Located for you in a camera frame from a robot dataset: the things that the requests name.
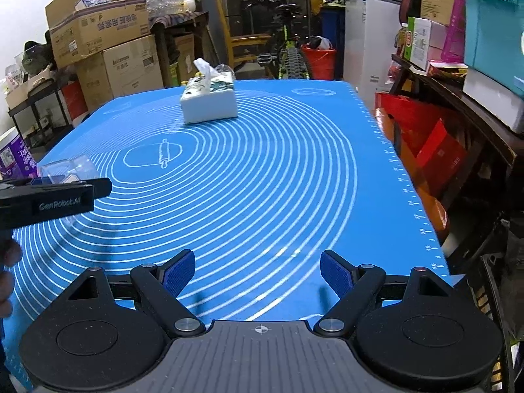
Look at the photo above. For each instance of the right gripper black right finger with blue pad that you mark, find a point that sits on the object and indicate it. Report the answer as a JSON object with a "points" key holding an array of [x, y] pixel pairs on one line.
{"points": [[357, 288]]}

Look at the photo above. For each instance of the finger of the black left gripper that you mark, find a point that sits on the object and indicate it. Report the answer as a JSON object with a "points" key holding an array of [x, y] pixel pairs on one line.
{"points": [[102, 187]]}

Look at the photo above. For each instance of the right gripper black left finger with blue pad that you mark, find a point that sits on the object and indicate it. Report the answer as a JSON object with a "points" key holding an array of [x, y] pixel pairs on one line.
{"points": [[158, 288]]}

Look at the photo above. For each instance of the clear plastic cup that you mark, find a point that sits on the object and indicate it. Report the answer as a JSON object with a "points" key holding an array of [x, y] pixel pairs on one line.
{"points": [[65, 171]]}

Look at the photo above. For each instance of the purple white paper cup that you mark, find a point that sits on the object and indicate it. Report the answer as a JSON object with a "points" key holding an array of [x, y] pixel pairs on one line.
{"points": [[16, 161]]}

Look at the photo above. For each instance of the person's left hand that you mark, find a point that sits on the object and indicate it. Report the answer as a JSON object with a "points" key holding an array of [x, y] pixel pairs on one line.
{"points": [[11, 254]]}

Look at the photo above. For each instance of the black metal shelf rack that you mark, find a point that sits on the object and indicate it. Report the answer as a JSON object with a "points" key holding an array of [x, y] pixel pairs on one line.
{"points": [[47, 132]]}

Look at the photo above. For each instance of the lower cardboard box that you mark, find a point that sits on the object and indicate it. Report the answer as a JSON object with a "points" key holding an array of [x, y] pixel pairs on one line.
{"points": [[119, 71]]}

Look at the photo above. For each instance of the blue silicone baking mat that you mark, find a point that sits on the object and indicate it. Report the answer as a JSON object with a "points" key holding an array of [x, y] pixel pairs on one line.
{"points": [[302, 168]]}

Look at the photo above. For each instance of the white tissue box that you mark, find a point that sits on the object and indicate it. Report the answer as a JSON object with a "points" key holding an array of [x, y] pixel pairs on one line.
{"points": [[210, 95]]}

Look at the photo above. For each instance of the red gift boxes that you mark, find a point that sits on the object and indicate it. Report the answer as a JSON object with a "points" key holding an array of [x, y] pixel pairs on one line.
{"points": [[425, 137]]}

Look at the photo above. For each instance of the upper open cardboard box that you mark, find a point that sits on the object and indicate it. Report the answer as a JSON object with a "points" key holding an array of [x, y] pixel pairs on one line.
{"points": [[81, 28]]}

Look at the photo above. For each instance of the wooden chair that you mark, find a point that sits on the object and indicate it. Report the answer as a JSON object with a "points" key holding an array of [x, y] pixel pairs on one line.
{"points": [[237, 46]]}

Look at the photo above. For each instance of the dark wooden side table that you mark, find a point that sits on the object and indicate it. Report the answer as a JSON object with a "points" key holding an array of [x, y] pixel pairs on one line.
{"points": [[486, 137]]}

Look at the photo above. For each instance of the red bucket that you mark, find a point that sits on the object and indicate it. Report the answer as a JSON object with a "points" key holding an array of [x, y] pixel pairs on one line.
{"points": [[321, 62]]}

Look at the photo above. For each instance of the bicycle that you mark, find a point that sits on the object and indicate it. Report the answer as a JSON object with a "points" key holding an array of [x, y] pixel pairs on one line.
{"points": [[283, 56]]}

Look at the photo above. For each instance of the green white carton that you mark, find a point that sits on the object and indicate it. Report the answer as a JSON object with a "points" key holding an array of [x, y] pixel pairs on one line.
{"points": [[418, 41]]}

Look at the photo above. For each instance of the pink plastic basket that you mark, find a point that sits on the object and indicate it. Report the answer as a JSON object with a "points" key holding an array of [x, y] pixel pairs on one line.
{"points": [[453, 48]]}

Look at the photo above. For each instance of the white chest freezer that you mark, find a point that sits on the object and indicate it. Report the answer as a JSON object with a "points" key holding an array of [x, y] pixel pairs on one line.
{"points": [[371, 27]]}

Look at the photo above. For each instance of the teal plastic storage bin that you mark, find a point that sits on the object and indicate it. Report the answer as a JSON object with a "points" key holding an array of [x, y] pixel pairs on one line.
{"points": [[494, 40]]}

